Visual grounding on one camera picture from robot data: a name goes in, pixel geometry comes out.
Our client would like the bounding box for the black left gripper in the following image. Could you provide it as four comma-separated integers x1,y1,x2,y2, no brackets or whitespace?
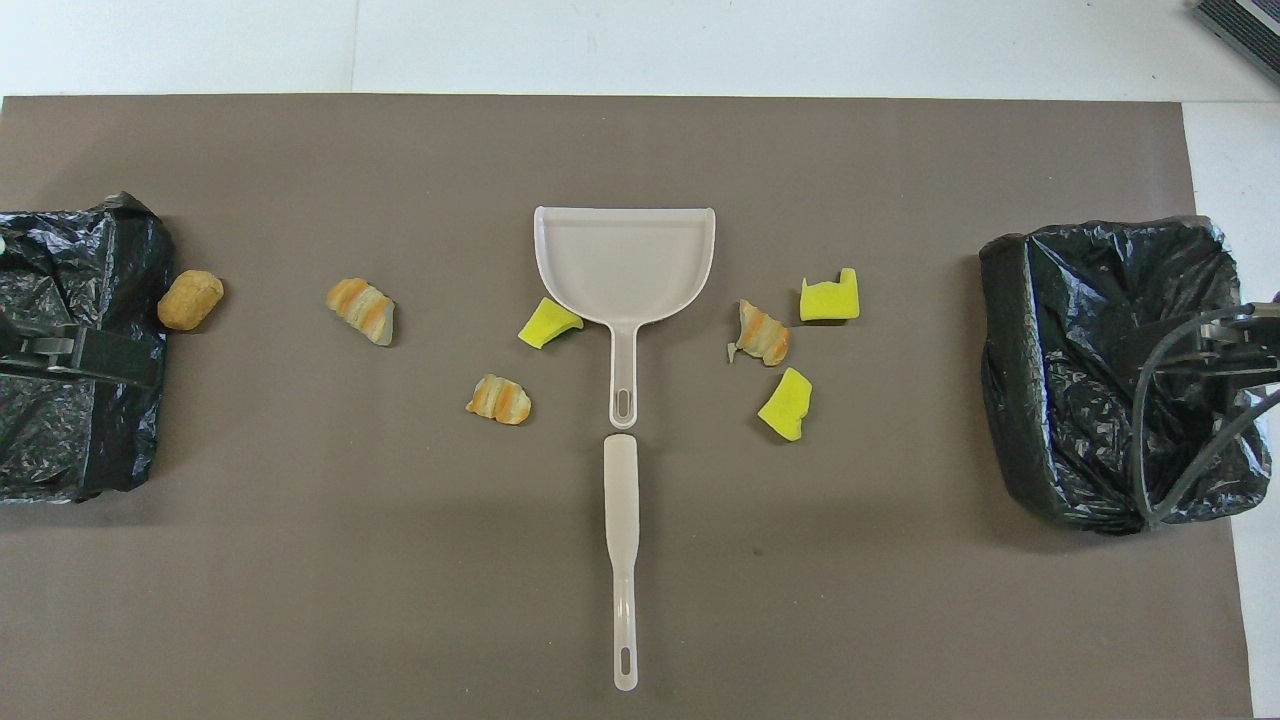
0,332,166,389

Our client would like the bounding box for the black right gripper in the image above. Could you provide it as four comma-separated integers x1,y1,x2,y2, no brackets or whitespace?
1120,300,1280,386

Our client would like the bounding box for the brown round bread roll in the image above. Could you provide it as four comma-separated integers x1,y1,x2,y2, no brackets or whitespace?
157,270,225,332

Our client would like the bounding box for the grey ribbed device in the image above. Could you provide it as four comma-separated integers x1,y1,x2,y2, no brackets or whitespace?
1193,0,1280,86

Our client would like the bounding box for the yellow green scouring sponge piece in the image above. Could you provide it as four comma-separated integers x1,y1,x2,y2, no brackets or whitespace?
517,297,585,350

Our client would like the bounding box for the beige plastic dustpan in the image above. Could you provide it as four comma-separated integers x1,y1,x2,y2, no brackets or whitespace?
533,206,717,431

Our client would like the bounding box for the notched yellow sponge piece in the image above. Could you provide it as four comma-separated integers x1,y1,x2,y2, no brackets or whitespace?
799,267,861,323

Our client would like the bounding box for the beige hand brush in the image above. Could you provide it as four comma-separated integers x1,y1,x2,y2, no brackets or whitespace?
602,433,641,693

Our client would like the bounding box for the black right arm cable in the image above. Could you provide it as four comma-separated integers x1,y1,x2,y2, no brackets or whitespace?
1132,305,1280,531

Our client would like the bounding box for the brown table mat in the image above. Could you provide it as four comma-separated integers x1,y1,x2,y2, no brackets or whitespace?
0,95,1253,720

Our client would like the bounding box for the black bag lined bin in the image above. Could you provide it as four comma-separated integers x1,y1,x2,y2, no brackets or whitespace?
978,215,1273,536
0,192,176,504

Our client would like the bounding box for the croissant piece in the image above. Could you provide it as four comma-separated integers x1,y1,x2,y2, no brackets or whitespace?
326,278,397,348
465,374,533,426
726,298,792,368

